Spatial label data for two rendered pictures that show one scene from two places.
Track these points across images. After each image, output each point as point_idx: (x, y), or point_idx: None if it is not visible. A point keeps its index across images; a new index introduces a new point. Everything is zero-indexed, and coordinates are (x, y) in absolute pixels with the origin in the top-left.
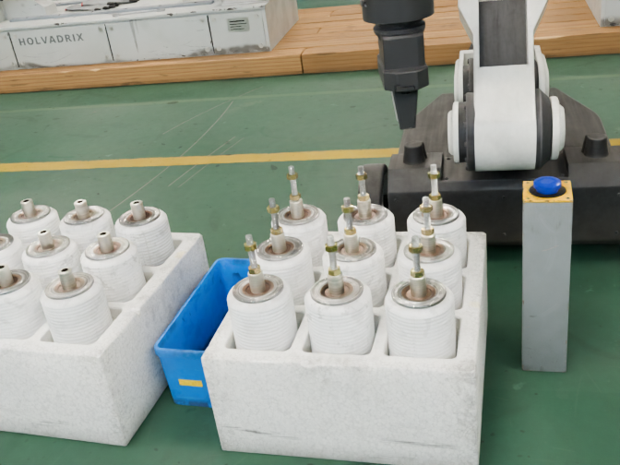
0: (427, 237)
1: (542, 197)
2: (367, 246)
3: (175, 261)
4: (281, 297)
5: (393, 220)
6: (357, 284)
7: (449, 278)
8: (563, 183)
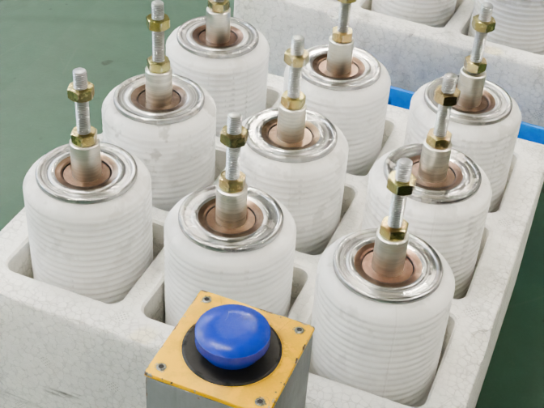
0: (217, 183)
1: (194, 323)
2: (286, 149)
3: (467, 45)
4: (182, 55)
5: (411, 216)
6: (159, 116)
7: (167, 259)
8: (257, 393)
